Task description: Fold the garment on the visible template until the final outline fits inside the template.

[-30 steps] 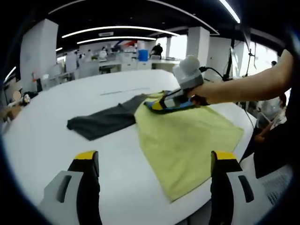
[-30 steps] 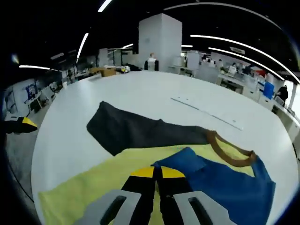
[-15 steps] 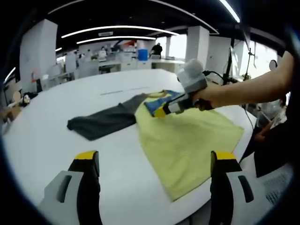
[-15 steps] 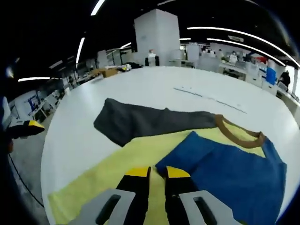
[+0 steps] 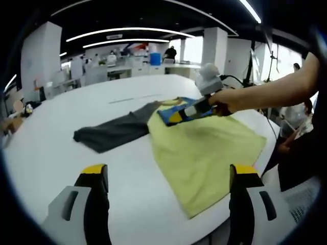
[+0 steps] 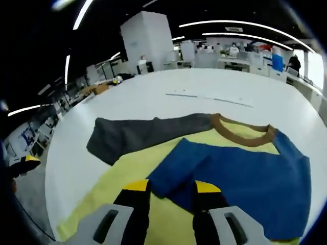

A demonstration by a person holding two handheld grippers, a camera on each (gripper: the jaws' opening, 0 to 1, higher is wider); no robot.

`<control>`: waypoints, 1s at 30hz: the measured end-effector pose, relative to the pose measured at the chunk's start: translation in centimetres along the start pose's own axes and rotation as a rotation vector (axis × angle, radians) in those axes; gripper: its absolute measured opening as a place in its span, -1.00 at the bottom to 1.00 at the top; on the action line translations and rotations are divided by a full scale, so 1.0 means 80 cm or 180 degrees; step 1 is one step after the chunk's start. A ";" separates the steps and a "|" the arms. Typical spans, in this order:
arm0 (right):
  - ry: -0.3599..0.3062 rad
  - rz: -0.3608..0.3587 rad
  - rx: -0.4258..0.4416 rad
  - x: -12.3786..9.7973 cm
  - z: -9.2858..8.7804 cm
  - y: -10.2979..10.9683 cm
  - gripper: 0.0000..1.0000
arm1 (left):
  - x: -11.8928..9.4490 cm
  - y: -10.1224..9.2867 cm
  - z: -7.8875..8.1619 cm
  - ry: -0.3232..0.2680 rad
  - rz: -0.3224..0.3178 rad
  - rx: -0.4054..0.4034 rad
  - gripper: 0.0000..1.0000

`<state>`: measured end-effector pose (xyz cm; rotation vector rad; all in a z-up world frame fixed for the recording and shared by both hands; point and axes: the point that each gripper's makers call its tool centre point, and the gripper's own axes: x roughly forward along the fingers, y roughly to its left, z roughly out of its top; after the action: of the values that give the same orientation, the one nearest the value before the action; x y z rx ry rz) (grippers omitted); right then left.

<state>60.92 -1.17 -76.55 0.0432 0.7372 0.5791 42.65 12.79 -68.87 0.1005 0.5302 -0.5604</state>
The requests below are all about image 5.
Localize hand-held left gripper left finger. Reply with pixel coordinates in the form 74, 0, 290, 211
42, 163, 113, 245

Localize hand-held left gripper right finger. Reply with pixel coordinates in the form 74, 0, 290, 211
228, 163, 301, 245

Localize yellow blue grey garment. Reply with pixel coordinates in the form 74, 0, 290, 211
73, 96, 268, 220

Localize person's right hand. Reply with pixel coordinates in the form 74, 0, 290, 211
208, 88, 240, 117

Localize white counter cabinets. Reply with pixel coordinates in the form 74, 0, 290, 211
106, 62, 202, 80

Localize black tripod stand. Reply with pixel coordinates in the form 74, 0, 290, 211
242, 38, 259, 86

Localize white mesh chair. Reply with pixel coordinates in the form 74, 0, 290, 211
263, 168, 320, 225

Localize person's dark clothing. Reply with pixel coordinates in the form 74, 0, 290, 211
262, 52, 327, 192

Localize thin black stand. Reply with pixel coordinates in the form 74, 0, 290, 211
265, 25, 281, 82

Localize cardboard box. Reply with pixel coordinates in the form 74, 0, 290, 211
1, 118, 24, 140

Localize black bag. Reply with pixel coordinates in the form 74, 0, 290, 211
24, 101, 41, 117

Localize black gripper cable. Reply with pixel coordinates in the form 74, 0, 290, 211
221, 75, 281, 140

